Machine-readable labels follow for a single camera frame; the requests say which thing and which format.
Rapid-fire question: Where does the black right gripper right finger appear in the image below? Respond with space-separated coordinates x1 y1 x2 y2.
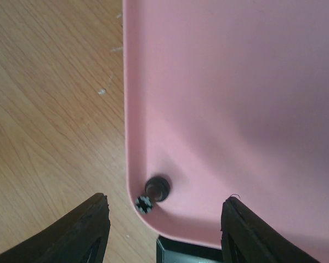
221 196 317 262

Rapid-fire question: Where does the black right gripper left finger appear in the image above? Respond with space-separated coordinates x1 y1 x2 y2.
0 193 110 262

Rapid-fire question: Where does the black rook piece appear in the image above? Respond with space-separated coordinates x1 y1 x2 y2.
134 174 171 215

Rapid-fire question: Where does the black and white chessboard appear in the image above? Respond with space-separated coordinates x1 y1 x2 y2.
156 236 223 263

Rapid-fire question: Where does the pink plastic tray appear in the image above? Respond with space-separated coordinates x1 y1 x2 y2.
123 1 329 259

